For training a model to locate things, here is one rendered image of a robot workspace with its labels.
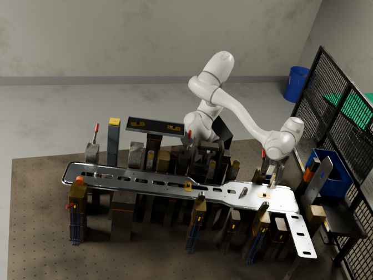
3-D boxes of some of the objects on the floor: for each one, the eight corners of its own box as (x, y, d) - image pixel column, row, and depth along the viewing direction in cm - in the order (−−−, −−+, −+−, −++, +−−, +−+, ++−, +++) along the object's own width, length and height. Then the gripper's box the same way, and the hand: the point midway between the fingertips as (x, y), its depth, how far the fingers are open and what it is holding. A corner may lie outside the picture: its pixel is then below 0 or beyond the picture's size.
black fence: (311, 395, 217) (473, 242, 127) (257, 179, 376) (312, 42, 285) (332, 396, 219) (507, 246, 128) (270, 180, 377) (328, 45, 286)
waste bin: (311, 105, 540) (324, 76, 510) (290, 106, 525) (302, 76, 495) (296, 91, 571) (307, 64, 542) (275, 92, 556) (286, 63, 526)
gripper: (272, 138, 197) (261, 167, 210) (281, 164, 179) (268, 195, 191) (285, 139, 198) (272, 169, 211) (295, 166, 179) (281, 196, 192)
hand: (271, 179), depth 200 cm, fingers open, 11 cm apart
